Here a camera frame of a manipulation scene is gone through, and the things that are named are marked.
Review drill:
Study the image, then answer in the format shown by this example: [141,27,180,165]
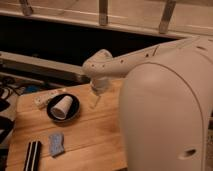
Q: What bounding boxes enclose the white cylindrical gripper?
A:
[90,77,109,108]

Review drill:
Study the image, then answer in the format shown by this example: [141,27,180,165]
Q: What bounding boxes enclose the white paper cup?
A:
[50,96,73,120]

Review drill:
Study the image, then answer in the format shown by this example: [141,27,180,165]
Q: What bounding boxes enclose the black round plate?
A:
[46,93,80,122]

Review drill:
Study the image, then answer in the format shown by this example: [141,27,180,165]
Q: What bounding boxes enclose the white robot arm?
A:
[83,36,213,171]

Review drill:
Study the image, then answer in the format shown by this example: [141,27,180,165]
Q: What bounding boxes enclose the middle metal bracket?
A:
[99,0,108,26]

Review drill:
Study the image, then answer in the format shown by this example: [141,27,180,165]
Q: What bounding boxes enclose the black white striped case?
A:
[23,141,42,171]

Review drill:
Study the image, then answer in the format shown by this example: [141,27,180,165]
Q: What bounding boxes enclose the left metal bracket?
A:
[19,0,33,16]

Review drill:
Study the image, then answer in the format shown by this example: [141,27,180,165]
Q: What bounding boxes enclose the right metal bracket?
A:
[158,0,176,34]

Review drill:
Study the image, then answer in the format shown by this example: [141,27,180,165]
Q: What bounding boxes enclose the metal bracket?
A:
[99,0,108,26]
[19,0,33,16]
[158,0,176,34]

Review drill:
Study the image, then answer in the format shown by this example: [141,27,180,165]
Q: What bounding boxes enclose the white power strip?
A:
[34,90,63,109]

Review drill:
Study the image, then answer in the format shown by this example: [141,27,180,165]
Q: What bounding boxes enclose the wooden cutting board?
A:
[6,80,126,171]

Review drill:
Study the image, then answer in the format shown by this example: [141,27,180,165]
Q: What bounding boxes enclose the grey metal rail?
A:
[0,51,90,83]

